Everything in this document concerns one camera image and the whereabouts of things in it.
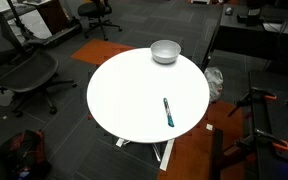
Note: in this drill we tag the black office desk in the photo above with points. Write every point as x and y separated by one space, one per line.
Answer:
250 38

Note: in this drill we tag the grey round bowl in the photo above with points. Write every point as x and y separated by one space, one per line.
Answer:
165 50

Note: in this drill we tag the black mesh office chair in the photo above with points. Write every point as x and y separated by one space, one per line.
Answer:
27 71

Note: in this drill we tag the white office desk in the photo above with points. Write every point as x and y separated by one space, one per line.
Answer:
37 25

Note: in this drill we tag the black kick scooter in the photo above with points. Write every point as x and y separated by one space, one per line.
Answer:
57 35

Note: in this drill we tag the red black backpack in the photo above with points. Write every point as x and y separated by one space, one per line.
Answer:
27 153

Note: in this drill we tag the small white paper tag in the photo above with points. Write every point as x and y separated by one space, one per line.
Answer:
209 127

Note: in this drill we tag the black desk box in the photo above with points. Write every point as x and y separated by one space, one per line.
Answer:
253 18

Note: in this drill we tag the dark brown cabinet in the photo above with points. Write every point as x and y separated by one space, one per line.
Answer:
52 16

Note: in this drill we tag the grey computer mouse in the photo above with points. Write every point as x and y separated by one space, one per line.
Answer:
229 10

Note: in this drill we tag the black stand frame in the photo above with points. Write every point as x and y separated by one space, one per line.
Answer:
217 153

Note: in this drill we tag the black robot bench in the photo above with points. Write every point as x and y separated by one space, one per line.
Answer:
277 133

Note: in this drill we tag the white table base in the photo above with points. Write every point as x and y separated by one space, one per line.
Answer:
167 155

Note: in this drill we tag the small black office chair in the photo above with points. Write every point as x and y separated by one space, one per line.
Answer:
90 8

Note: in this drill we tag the teal marker pen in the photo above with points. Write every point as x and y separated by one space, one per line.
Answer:
168 111

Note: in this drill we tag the white plastic bag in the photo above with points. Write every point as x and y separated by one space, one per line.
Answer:
214 83

